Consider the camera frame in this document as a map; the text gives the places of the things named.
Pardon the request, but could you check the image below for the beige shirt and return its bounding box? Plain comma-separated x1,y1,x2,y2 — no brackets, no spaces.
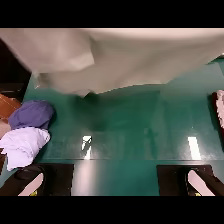
0,27,224,98

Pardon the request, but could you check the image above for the purple garment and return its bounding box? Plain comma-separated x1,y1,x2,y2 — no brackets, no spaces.
8,99,56,131

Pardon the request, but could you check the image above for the lavender garment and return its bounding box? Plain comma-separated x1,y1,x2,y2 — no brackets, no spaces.
0,126,52,172

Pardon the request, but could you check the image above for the dark red garment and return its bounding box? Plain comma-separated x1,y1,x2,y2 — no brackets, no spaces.
210,91,224,152

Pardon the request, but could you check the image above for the pink garment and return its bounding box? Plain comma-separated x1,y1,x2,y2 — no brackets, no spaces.
215,89,224,130

